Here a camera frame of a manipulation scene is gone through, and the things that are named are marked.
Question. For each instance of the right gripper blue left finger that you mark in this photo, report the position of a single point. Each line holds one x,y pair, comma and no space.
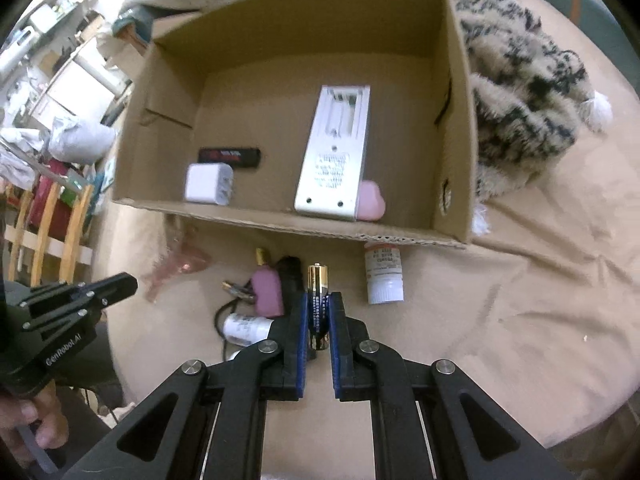
302,345

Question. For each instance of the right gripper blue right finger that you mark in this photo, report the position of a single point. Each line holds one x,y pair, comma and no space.
337,339

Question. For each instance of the gold black AA battery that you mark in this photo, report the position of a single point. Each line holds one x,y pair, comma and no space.
318,305

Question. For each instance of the white bottle barcode label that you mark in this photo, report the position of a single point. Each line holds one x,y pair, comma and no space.
245,330

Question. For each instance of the white pill bottle red label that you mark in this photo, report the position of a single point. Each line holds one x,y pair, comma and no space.
385,280

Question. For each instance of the pink heart-shaped object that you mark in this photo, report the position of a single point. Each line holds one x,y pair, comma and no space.
371,204

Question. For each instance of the white battery charger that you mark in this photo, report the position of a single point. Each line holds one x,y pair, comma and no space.
332,169

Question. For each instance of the white USB charger cube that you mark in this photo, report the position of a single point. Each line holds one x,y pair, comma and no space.
209,184

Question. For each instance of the black red USB stick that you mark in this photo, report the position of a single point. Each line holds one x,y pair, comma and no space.
244,158

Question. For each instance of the person's left hand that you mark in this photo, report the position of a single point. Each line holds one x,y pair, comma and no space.
44,408

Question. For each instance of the pink perfume bottle gold cap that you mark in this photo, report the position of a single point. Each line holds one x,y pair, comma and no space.
266,285

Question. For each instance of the white plastic bag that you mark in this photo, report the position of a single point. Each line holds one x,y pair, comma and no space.
79,142

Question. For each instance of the brown cardboard box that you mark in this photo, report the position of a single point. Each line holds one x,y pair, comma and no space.
249,75

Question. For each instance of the black-patterned fuzzy blanket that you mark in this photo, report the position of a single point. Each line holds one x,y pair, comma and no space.
530,97

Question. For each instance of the teal cushion with orange stripe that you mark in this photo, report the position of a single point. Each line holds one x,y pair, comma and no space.
594,19

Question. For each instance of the wooden chair frame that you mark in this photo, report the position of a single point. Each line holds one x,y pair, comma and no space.
70,250

